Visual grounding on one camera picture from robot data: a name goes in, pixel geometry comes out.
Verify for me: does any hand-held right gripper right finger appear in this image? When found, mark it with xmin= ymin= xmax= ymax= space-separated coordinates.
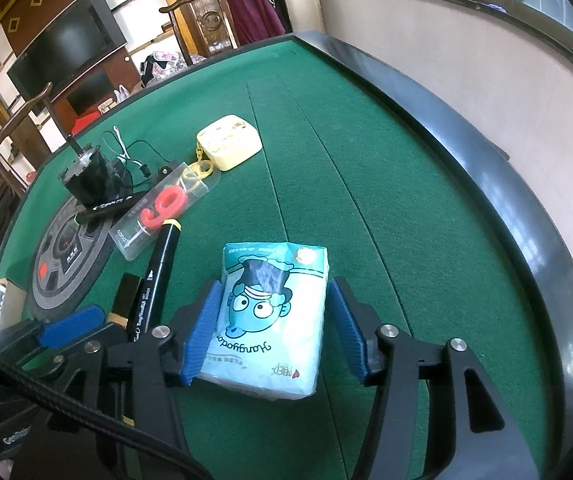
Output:
xmin=327 ymin=276 xmax=540 ymax=480

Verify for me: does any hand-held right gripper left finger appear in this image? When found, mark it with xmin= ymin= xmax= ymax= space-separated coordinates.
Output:
xmin=46 ymin=280 xmax=225 ymax=480

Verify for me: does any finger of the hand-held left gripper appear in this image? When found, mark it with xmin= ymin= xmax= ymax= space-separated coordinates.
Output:
xmin=0 ymin=317 xmax=46 ymax=361
xmin=40 ymin=306 xmax=117 ymax=357

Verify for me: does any brown cardboard box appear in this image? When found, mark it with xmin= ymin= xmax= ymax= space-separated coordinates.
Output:
xmin=0 ymin=277 xmax=36 ymax=339

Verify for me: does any black rectangular tube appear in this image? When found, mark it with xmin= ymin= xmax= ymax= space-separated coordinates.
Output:
xmin=108 ymin=273 xmax=143 ymax=332

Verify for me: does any cartoon printed tissue pack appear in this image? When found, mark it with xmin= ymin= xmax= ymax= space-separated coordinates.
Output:
xmin=197 ymin=241 xmax=328 ymax=401

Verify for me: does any grey round table centre panel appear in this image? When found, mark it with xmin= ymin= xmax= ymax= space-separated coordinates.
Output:
xmin=25 ymin=192 xmax=118 ymax=314

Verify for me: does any black marker pen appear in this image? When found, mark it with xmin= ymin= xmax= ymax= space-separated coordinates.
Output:
xmin=127 ymin=218 xmax=182 ymax=347

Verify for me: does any clear plastic case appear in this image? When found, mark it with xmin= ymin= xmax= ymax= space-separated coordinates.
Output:
xmin=110 ymin=162 xmax=211 ymax=262

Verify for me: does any red plastic hook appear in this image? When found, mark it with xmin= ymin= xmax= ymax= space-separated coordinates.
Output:
xmin=140 ymin=185 xmax=189 ymax=231

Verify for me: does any black electric motor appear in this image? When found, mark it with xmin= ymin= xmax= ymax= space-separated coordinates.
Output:
xmin=57 ymin=136 xmax=123 ymax=208

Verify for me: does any yellow keyring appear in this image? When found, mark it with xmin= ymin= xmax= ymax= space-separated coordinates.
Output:
xmin=189 ymin=146 xmax=216 ymax=180

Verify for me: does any pale yellow power socket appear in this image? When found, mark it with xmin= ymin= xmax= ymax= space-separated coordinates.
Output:
xmin=196 ymin=115 xmax=263 ymax=171

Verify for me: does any red box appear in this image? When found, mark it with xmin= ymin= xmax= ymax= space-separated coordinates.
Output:
xmin=73 ymin=109 xmax=103 ymax=134

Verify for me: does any wooden armchair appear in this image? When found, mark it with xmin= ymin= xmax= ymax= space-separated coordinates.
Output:
xmin=0 ymin=82 xmax=68 ymax=197
xmin=159 ymin=0 xmax=238 ymax=67

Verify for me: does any floral plastic bag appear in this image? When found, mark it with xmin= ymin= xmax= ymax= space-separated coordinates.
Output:
xmin=139 ymin=49 xmax=193 ymax=87

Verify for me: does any black flat television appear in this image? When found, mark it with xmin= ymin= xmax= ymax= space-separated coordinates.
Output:
xmin=6 ymin=0 xmax=128 ymax=104

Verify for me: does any dark red garment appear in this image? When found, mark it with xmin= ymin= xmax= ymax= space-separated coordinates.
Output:
xmin=219 ymin=0 xmax=287 ymax=52

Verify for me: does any black braided cable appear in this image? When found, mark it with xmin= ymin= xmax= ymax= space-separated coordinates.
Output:
xmin=0 ymin=335 xmax=213 ymax=480

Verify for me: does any thin motor cable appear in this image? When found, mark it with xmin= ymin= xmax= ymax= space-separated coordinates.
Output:
xmin=100 ymin=126 xmax=180 ymax=188

